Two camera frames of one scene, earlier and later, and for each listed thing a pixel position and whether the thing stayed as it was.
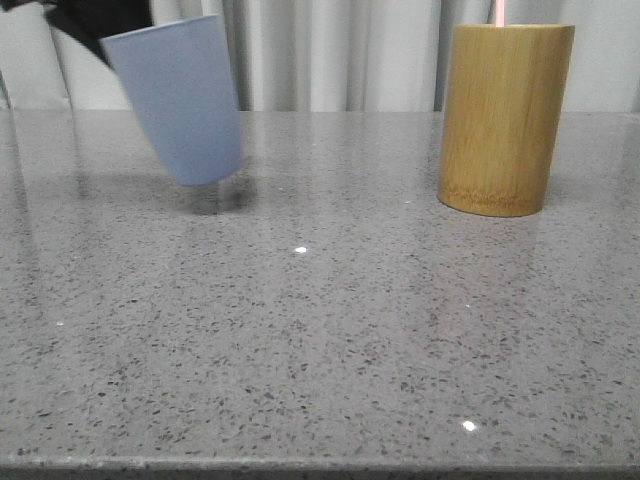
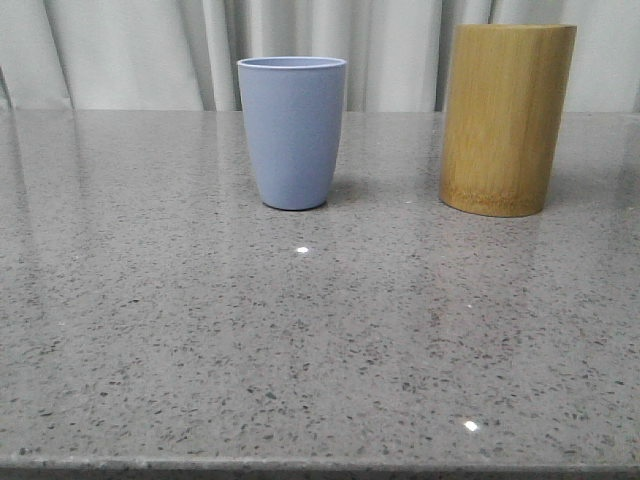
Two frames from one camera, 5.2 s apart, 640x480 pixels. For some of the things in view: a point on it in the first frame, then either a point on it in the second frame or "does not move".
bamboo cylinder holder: (503, 99) does not move
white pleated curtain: (326, 55) does not move
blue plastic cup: (178, 79) -> (294, 107)
